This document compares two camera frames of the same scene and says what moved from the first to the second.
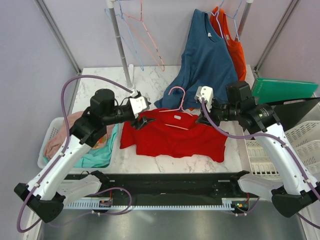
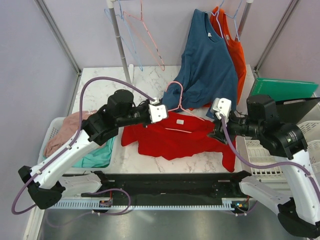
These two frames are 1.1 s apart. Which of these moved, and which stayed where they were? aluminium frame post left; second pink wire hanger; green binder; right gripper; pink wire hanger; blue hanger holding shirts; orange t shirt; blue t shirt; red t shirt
Moved: right gripper; pink wire hanger; red t shirt
Stayed: blue t shirt; aluminium frame post left; second pink wire hanger; orange t shirt; green binder; blue hanger holding shirts
